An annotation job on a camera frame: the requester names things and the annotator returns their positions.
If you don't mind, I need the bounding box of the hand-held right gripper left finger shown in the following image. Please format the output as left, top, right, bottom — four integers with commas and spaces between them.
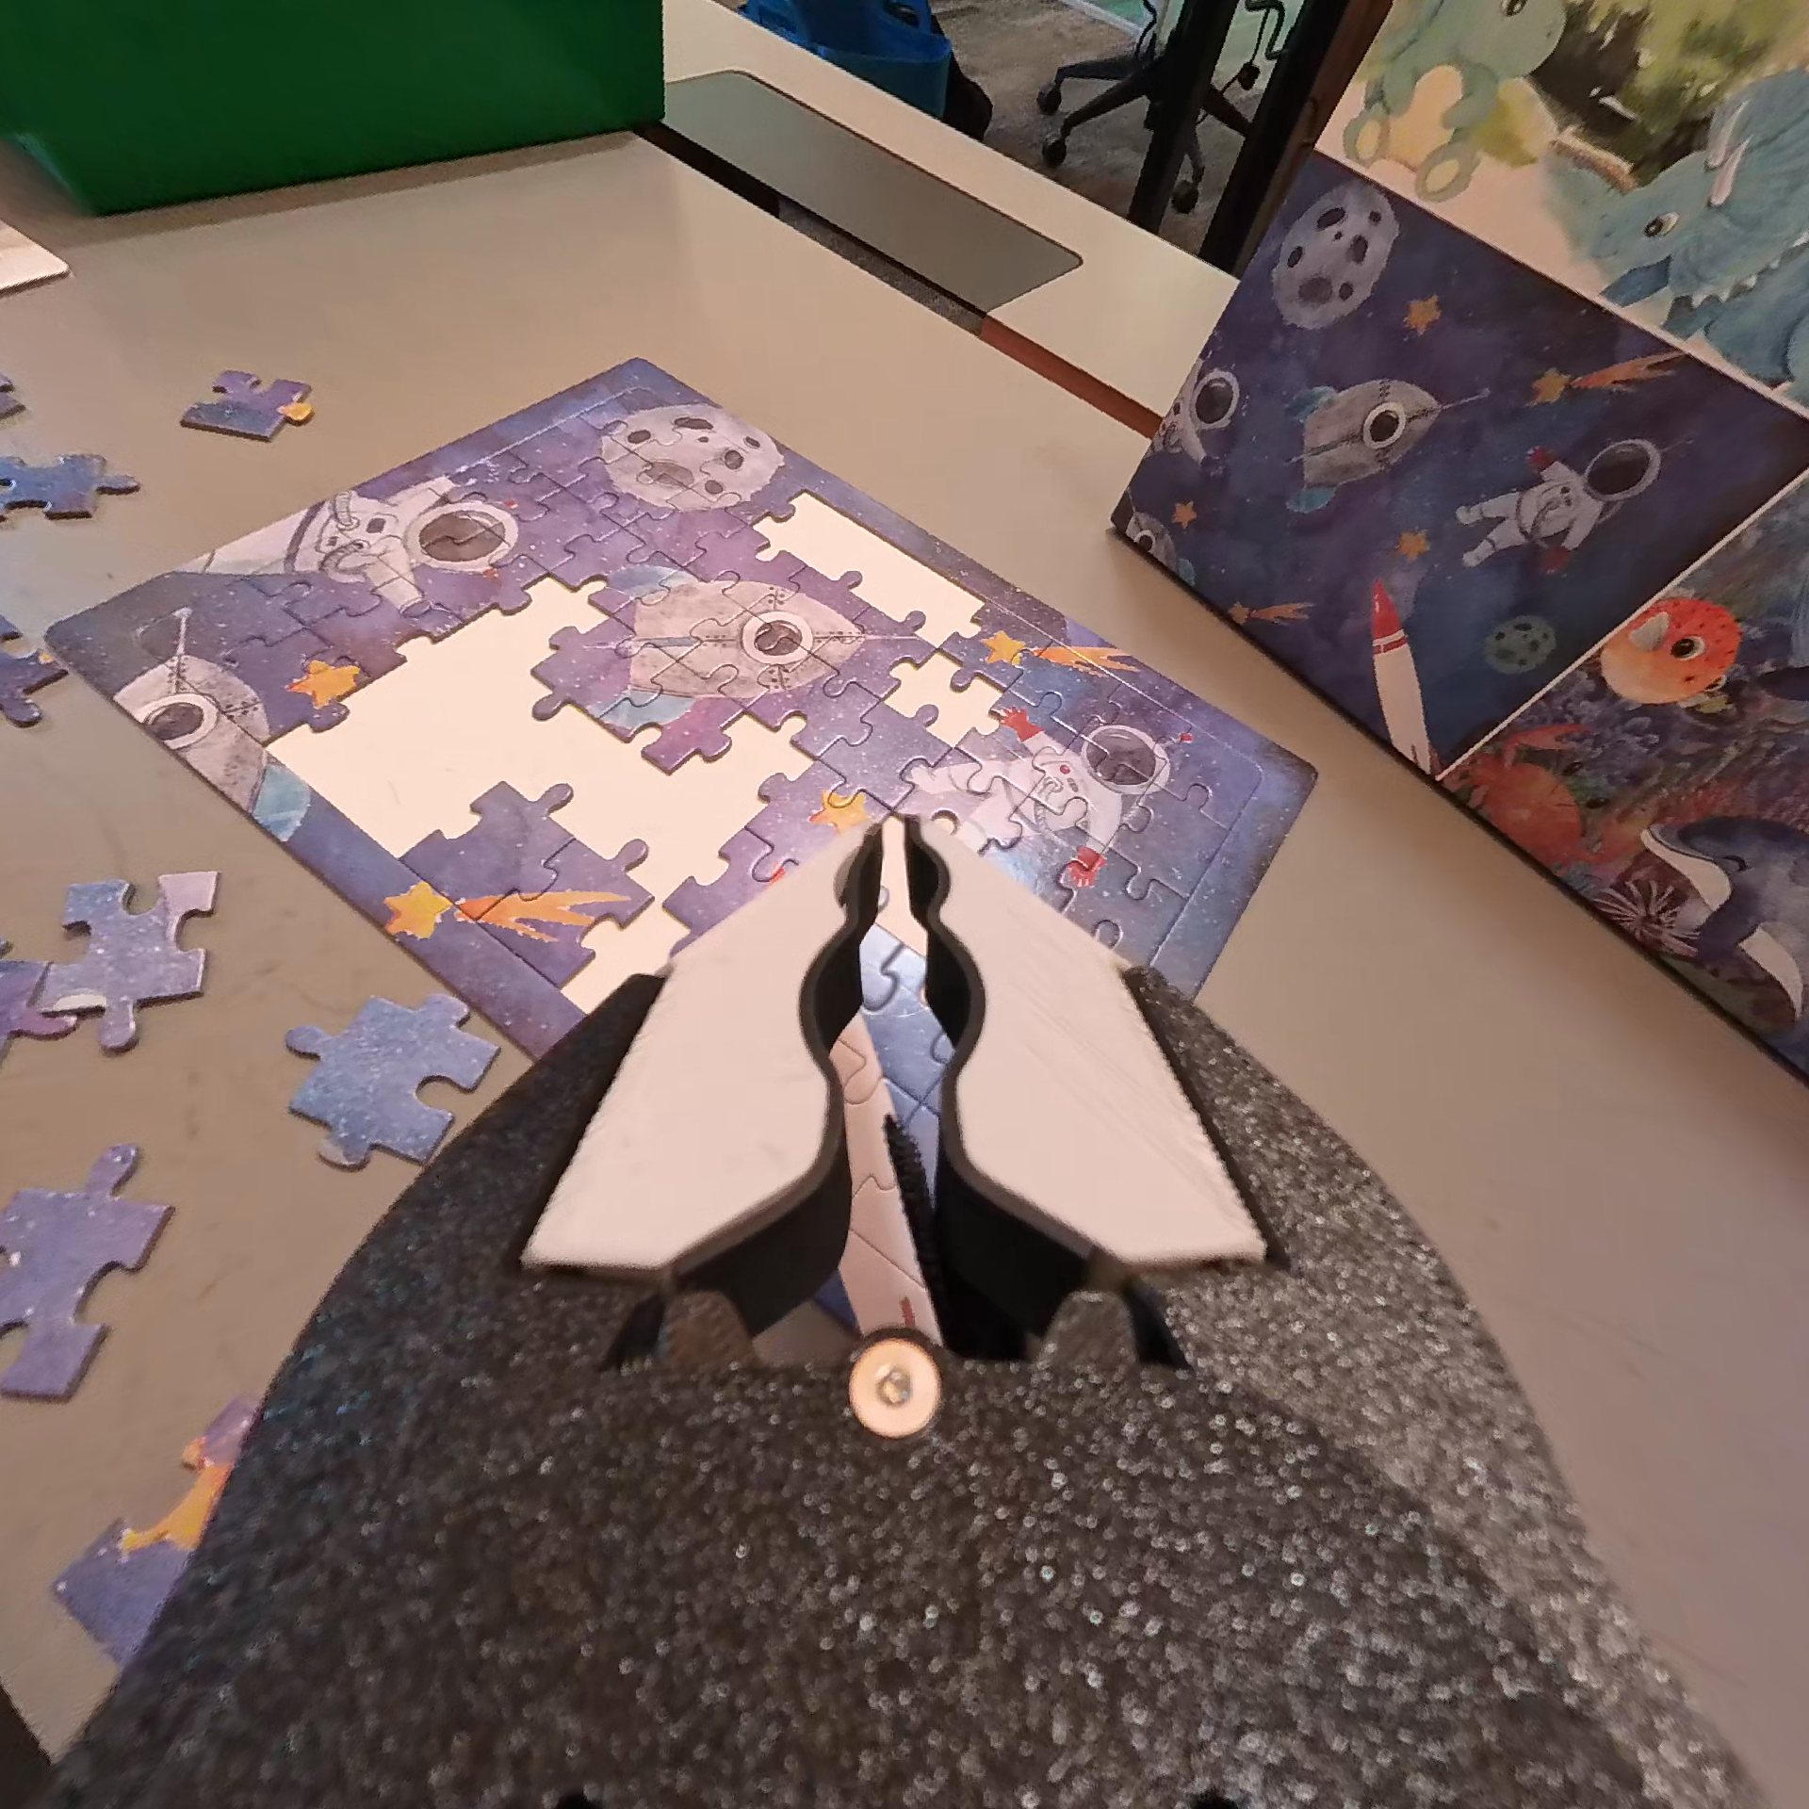
518, 823, 890, 1321

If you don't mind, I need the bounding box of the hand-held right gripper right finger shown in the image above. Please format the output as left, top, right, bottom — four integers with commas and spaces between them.
902, 815, 1271, 1331

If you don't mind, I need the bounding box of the space jigsaw puzzle board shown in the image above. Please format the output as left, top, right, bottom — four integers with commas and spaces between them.
45, 357, 1321, 1338

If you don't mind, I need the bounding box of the beige desk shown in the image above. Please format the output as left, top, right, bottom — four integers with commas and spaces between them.
0, 43, 1809, 1809

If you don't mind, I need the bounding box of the blue jigsaw piece orange mark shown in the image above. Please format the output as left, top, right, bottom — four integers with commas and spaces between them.
53, 1391, 272, 1666

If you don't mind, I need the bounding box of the space print puzzle box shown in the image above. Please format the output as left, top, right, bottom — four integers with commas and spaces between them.
1110, 0, 1809, 1089

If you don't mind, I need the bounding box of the blue jigsaw piece orange corner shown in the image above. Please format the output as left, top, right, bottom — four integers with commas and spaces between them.
180, 371, 316, 444

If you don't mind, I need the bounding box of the black office chair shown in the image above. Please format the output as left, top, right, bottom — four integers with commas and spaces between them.
1039, 0, 1232, 164

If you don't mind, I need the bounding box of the blue storage crate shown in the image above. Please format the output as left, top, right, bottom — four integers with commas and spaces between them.
741, 0, 952, 118

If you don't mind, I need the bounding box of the green plastic bin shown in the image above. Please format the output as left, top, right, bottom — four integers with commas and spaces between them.
0, 0, 665, 218

